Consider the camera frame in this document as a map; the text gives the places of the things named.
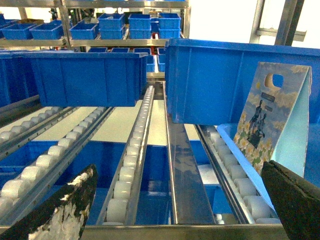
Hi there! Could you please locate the left gripper black white-worn left finger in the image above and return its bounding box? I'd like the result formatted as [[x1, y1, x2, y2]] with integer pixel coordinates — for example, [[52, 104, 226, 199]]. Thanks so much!
[[0, 164, 99, 240]]

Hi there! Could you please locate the large blue bin right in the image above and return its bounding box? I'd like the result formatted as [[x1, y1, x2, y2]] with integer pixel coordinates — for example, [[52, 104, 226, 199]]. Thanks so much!
[[165, 38, 320, 125]]

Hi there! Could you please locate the flower gift bag with figures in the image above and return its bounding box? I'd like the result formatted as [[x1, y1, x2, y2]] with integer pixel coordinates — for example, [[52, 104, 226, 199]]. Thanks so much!
[[233, 62, 312, 177]]

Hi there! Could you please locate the large blue bin left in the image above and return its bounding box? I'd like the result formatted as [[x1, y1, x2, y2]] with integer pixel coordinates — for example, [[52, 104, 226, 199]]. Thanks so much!
[[22, 51, 148, 107]]

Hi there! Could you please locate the large blue bin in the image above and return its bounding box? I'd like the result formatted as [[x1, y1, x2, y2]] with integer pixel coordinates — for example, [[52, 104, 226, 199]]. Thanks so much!
[[22, 51, 148, 107], [165, 38, 320, 125]]

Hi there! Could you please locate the steel roller rack frame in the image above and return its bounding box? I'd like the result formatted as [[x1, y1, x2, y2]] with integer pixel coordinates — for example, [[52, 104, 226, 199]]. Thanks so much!
[[0, 79, 291, 240]]

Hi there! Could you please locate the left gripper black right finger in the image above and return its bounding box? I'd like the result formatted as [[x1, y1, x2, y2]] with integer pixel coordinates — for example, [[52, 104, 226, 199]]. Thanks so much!
[[261, 160, 320, 240]]

